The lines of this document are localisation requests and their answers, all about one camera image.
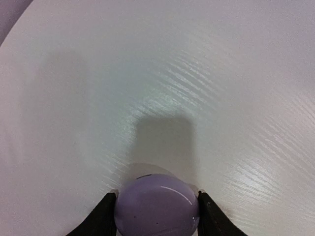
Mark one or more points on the purple earbud charging case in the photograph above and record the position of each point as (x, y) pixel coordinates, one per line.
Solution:
(156, 205)

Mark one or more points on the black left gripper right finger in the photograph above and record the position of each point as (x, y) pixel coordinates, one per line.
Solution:
(213, 221)

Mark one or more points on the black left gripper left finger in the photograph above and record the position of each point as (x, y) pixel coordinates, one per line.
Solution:
(100, 222)

